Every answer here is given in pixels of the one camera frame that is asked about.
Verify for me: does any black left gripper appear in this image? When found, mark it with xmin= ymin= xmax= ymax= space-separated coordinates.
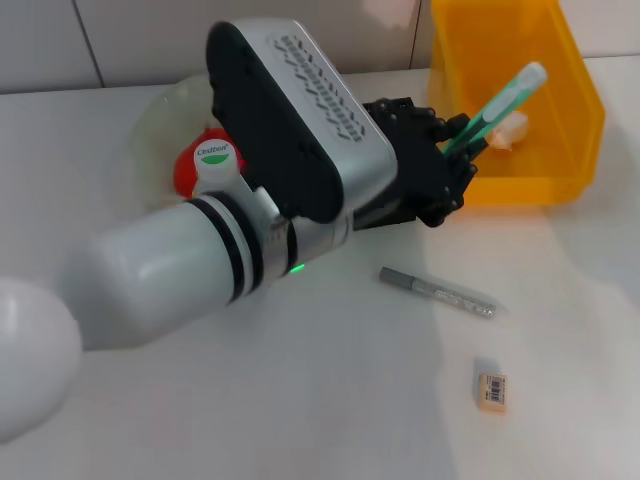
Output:
xmin=359 ymin=97 xmax=492 ymax=230

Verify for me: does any white paper ball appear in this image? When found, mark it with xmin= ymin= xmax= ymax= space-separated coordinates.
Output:
xmin=492 ymin=112 xmax=531 ymax=151

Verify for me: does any clear green-label water bottle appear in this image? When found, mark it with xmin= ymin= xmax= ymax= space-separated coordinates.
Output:
xmin=192 ymin=140 xmax=247 ymax=197

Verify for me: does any orange toy fruit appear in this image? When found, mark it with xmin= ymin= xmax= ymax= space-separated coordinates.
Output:
xmin=173 ymin=127 xmax=247 ymax=196

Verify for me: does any black mesh pen holder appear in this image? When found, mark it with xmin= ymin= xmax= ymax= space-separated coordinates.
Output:
xmin=352 ymin=198 xmax=419 ymax=232

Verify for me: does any silver marker pen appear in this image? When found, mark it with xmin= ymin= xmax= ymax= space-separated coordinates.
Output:
xmin=378 ymin=266 xmax=497 ymax=321

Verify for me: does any beige eraser with barcode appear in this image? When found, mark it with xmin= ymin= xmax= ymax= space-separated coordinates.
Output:
xmin=473 ymin=370 xmax=510 ymax=414

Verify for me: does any green glass fruit plate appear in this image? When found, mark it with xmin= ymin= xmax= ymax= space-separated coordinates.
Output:
xmin=130 ymin=74 xmax=221 ymax=211

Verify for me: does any yellow plastic bin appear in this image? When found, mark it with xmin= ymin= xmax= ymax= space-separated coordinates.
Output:
xmin=428 ymin=0 xmax=607 ymax=206

